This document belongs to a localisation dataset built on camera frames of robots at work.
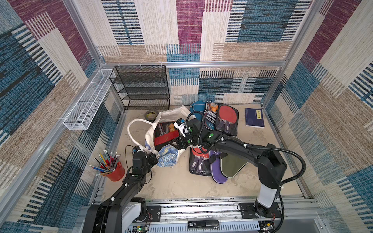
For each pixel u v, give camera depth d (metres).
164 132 1.01
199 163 0.88
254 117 1.12
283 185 0.52
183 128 0.73
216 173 0.82
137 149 0.78
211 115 1.08
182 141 0.70
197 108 1.15
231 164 0.86
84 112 0.73
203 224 0.67
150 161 0.77
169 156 0.83
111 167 0.81
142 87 1.09
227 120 1.06
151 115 1.15
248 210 0.73
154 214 0.73
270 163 0.48
